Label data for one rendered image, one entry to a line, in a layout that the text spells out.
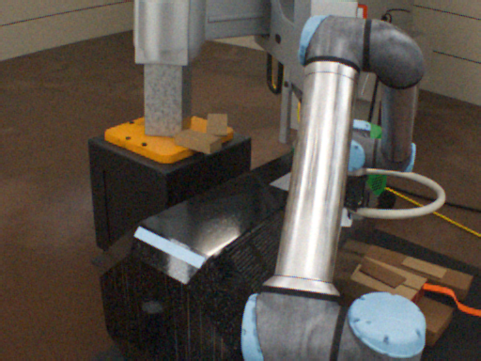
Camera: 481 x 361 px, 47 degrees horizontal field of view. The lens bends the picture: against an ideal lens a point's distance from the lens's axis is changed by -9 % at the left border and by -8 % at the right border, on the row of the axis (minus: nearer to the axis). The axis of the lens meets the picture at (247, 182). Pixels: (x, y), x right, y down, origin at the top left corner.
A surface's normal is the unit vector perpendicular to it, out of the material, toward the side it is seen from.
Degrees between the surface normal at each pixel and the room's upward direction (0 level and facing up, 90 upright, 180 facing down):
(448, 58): 90
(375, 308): 2
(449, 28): 90
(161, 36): 90
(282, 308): 54
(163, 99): 90
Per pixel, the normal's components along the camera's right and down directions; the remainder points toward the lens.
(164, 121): -0.16, 0.42
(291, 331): -0.16, -0.26
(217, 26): 0.58, 0.37
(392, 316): 0.07, -0.89
